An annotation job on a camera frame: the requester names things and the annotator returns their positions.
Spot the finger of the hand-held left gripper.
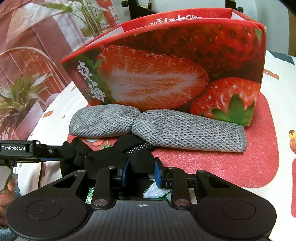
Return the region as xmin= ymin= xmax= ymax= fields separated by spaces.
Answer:
xmin=37 ymin=143 xmax=70 ymax=163

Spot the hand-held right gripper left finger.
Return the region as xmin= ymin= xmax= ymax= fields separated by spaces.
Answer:
xmin=52 ymin=159 xmax=131 ymax=210

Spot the red plant print curtain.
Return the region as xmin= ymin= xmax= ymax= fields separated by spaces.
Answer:
xmin=0 ymin=0 xmax=122 ymax=141

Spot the black exercise bike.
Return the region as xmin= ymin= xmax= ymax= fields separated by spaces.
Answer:
xmin=121 ymin=0 xmax=244 ymax=21

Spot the red rounded mat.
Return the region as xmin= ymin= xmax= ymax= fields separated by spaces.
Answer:
xmin=85 ymin=93 xmax=280 ymax=189

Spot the thin black cable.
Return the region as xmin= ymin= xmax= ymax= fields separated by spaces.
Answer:
xmin=37 ymin=161 xmax=45 ymax=189

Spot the red strawberry print cardboard box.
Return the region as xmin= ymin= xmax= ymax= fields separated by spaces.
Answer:
xmin=60 ymin=8 xmax=267 ymax=127

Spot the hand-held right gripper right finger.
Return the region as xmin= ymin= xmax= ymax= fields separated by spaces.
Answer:
xmin=154 ymin=159 xmax=228 ymax=209

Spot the black sock with white dots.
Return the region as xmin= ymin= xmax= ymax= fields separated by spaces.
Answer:
xmin=60 ymin=134 xmax=173 ymax=200

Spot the wooden panel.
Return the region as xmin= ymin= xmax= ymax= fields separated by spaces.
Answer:
xmin=288 ymin=9 xmax=296 ymax=56

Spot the person's left hand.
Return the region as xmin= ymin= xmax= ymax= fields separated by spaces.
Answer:
xmin=0 ymin=166 xmax=19 ymax=224

